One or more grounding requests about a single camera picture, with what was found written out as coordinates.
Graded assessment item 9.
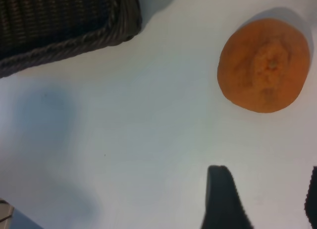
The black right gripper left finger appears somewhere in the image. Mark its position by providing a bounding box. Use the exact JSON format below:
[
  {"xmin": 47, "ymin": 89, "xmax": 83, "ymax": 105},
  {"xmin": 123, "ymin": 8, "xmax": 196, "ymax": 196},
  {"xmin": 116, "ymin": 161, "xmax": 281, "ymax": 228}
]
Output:
[{"xmin": 200, "ymin": 165, "xmax": 256, "ymax": 229}]

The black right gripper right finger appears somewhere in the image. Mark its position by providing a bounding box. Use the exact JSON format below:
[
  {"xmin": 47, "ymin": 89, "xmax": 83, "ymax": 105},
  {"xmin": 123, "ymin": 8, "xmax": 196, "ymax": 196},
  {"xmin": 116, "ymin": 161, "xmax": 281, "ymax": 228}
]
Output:
[{"xmin": 304, "ymin": 166, "xmax": 317, "ymax": 226}]

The orange fruit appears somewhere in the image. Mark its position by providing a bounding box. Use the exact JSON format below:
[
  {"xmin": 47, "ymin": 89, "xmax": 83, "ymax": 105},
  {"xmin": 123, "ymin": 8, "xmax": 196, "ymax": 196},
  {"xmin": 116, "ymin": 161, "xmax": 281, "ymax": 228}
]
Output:
[{"xmin": 217, "ymin": 18, "xmax": 311, "ymax": 114}]

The dark brown wicker basket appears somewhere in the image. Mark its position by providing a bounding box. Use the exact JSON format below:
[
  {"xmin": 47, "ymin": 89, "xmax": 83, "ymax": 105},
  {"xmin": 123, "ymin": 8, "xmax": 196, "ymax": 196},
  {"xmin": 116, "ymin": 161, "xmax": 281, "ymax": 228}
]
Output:
[{"xmin": 0, "ymin": 0, "xmax": 143, "ymax": 79}]

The pale beige equipment box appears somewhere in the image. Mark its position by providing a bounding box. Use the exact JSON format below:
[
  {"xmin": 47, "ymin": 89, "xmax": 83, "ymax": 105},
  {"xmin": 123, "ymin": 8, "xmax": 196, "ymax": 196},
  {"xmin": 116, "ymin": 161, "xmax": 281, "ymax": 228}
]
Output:
[{"xmin": 0, "ymin": 198, "xmax": 15, "ymax": 229}]

